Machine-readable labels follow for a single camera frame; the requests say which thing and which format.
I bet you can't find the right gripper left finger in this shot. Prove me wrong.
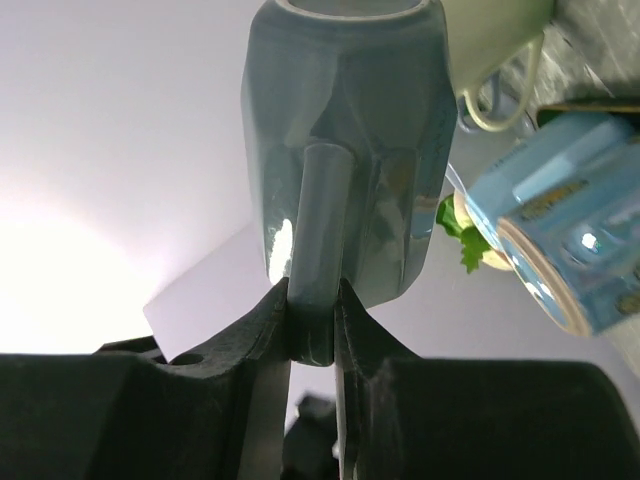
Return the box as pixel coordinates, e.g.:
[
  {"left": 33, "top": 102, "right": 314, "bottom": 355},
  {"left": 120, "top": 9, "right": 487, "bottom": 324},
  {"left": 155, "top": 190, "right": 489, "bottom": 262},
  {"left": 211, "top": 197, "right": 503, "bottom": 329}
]
[{"left": 1, "top": 282, "right": 290, "bottom": 479}]

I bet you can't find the pale green mug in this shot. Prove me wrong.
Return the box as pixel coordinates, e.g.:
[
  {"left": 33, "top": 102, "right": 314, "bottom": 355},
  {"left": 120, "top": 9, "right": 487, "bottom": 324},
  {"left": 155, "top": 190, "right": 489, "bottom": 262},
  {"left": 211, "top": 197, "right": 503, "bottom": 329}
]
[{"left": 442, "top": 0, "right": 554, "bottom": 132}]

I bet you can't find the white toy radish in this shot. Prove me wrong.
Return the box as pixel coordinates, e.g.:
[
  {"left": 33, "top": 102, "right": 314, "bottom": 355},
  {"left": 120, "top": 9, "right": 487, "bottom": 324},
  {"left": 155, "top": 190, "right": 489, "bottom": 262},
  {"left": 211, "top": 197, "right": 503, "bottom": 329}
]
[{"left": 436, "top": 190, "right": 512, "bottom": 274}]

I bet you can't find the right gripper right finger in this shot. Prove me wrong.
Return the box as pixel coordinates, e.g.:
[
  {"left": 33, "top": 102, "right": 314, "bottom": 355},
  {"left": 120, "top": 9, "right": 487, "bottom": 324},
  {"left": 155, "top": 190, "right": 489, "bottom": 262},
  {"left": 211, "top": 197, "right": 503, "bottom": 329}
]
[{"left": 334, "top": 281, "right": 639, "bottom": 479}]

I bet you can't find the blue mug tan rim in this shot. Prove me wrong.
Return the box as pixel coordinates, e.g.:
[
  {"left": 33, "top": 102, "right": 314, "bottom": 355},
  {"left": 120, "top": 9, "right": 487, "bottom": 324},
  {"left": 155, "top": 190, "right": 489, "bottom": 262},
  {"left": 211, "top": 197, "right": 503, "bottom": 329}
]
[{"left": 466, "top": 112, "right": 639, "bottom": 336}]

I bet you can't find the dark grey mug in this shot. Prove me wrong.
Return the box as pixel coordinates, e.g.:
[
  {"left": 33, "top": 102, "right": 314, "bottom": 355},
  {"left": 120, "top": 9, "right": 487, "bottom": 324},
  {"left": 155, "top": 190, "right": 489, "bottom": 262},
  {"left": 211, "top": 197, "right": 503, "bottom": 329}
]
[{"left": 241, "top": 1, "right": 457, "bottom": 366}]

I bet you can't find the black serving tray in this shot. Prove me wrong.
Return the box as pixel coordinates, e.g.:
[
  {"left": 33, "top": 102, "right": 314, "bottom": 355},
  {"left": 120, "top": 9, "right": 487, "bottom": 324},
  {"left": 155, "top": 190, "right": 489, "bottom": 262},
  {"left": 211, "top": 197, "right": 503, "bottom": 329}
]
[{"left": 535, "top": 97, "right": 640, "bottom": 132}]

